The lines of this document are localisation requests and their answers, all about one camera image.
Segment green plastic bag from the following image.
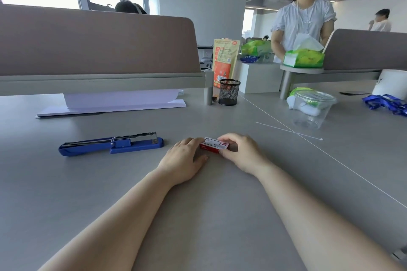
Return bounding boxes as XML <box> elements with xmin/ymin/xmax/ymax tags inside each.
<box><xmin>241</xmin><ymin>40</ymin><xmax>275</xmax><ymax>62</ymax></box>

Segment person's right forearm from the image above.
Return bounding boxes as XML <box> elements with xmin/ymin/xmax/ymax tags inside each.
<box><xmin>254</xmin><ymin>163</ymin><xmax>405</xmax><ymax>271</ymax></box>

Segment green white packet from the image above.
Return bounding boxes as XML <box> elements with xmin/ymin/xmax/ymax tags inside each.
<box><xmin>286</xmin><ymin>87</ymin><xmax>319</xmax><ymax>116</ymax></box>

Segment clear plastic container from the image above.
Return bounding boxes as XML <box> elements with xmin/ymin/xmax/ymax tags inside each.
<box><xmin>293</xmin><ymin>90</ymin><xmax>337</xmax><ymax>130</ymax></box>

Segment red staple box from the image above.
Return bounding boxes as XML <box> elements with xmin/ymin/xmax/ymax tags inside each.
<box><xmin>200</xmin><ymin>137</ymin><xmax>230</xmax><ymax>154</ymax></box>

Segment white cabinet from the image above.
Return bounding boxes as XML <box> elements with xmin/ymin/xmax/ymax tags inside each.
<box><xmin>235</xmin><ymin>61</ymin><xmax>284</xmax><ymax>94</ymax></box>

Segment person's left forearm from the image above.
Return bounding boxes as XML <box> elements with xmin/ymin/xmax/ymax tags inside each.
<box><xmin>38</xmin><ymin>169</ymin><xmax>179</xmax><ymax>271</ymax></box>

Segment blue stapler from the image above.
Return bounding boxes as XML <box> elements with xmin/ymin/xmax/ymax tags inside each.
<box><xmin>59</xmin><ymin>132</ymin><xmax>164</xmax><ymax>157</ymax></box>

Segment white paper bucket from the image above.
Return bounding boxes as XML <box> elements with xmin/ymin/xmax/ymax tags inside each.
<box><xmin>372</xmin><ymin>69</ymin><xmax>407</xmax><ymax>100</ymax></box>

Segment white paper stack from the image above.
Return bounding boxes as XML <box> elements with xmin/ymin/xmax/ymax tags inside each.
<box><xmin>36</xmin><ymin>89</ymin><xmax>187</xmax><ymax>119</ymax></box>

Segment brown desk partition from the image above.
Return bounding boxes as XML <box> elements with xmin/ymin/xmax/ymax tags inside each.
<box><xmin>0</xmin><ymin>3</ymin><xmax>214</xmax><ymax>106</ymax></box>

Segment green tissue pack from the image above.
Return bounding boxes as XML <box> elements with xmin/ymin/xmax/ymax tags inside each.
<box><xmin>283</xmin><ymin>33</ymin><xmax>325</xmax><ymax>69</ymax></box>

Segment black mesh pen holder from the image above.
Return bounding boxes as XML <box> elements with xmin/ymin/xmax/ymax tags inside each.
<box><xmin>219</xmin><ymin>79</ymin><xmax>241</xmax><ymax>106</ymax></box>

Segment white cable tie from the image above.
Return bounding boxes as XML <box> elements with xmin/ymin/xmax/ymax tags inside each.
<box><xmin>254</xmin><ymin>122</ymin><xmax>323</xmax><ymax>141</ymax></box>

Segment person's left hand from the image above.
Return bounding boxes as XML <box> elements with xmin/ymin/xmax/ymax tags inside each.
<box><xmin>157</xmin><ymin>137</ymin><xmax>210</xmax><ymax>188</ymax></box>

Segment orange snack bag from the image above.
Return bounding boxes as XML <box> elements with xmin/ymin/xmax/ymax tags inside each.
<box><xmin>212</xmin><ymin>38</ymin><xmax>241</xmax><ymax>90</ymax></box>

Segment blue lanyard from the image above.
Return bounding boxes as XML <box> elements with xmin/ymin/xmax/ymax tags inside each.
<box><xmin>362</xmin><ymin>94</ymin><xmax>407</xmax><ymax>118</ymax></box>

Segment grey desk partition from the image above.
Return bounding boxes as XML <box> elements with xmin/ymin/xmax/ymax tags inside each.
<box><xmin>279</xmin><ymin>28</ymin><xmax>407</xmax><ymax>100</ymax></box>

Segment person's right hand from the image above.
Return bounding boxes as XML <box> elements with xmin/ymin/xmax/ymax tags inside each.
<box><xmin>217</xmin><ymin>133</ymin><xmax>271</xmax><ymax>177</ymax></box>

